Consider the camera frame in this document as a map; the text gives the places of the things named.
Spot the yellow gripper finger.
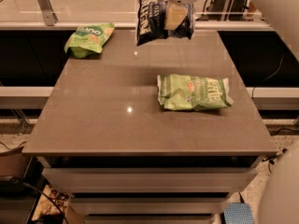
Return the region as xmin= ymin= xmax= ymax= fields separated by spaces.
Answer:
xmin=164 ymin=2 xmax=188 ymax=30

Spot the blue Kettle chip bag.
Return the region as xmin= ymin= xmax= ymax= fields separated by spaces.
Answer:
xmin=136 ymin=0 xmax=194 ymax=46

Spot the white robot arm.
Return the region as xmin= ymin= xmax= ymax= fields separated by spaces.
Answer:
xmin=252 ymin=0 xmax=299 ymax=224

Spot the green Kettle chip bag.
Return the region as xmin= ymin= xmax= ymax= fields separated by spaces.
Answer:
xmin=157 ymin=74 xmax=234 ymax=111

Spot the green rice chip bag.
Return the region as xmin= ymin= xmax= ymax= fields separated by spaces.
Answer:
xmin=64 ymin=23 xmax=115 ymax=59

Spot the grey drawer cabinet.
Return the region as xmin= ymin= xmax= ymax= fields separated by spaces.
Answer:
xmin=38 ymin=152 xmax=261 ymax=222

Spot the blue foot pedal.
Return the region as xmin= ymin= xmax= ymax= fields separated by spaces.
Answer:
xmin=223 ymin=203 xmax=254 ymax=224

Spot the snack box under table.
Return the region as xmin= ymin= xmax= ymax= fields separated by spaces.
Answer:
xmin=31 ymin=185 xmax=69 ymax=224

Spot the left metal railing post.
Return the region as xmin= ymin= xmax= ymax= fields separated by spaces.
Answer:
xmin=37 ymin=0 xmax=58 ymax=26

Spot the black cable at left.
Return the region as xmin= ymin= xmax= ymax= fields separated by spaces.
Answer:
xmin=0 ymin=175 xmax=70 ymax=224

